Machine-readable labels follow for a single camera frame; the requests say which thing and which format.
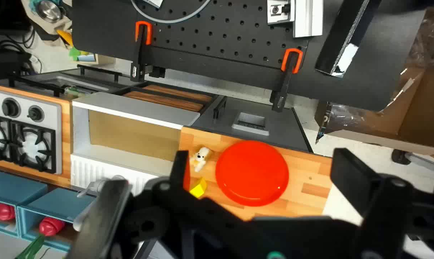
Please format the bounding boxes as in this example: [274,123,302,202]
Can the red round plate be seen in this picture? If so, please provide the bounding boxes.
[215,139,291,208]

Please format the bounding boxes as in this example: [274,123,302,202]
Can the black perforated pegboard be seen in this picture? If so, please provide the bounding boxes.
[72,0,430,112]

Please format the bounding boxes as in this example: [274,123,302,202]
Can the small cream toy figure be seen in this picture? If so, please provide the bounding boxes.
[193,146,215,175]

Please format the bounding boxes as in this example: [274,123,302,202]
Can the grey cable loop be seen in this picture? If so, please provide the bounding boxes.
[130,0,212,24]

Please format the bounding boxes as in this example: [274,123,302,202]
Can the wooden toy kitchen unit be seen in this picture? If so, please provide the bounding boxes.
[0,66,335,222]

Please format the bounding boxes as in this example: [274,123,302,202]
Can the black stove knob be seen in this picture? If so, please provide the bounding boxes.
[26,105,46,122]
[2,96,22,117]

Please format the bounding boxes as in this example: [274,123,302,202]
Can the red toy radish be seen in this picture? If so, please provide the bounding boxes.
[15,215,68,259]
[0,202,16,222]

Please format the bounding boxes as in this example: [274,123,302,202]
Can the white toy sink basin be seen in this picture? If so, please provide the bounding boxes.
[71,90,202,194]

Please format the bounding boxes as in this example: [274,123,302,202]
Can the small yellow block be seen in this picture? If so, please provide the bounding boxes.
[189,178,210,199]

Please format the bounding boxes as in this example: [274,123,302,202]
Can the toy gas stove top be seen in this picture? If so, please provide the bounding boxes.
[0,90,64,175]

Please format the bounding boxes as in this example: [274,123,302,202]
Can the brown cardboard box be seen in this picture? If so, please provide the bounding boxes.
[317,8,434,149]

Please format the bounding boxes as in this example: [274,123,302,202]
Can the silver aluminium extrusion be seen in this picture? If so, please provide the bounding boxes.
[292,0,325,38]

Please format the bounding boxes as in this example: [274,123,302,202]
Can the black clamp with orange handle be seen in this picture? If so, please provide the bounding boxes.
[130,18,167,81]
[269,47,307,112]

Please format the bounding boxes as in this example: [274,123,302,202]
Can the silver metal corner bracket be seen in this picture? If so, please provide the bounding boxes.
[266,0,295,24]

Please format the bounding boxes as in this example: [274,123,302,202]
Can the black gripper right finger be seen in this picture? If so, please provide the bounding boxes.
[330,146,384,208]

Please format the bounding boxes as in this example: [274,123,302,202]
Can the teal planter bin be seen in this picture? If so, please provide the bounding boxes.
[0,168,49,235]
[21,187,97,253]

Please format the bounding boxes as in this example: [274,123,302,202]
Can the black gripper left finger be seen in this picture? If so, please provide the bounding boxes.
[172,148,192,194]

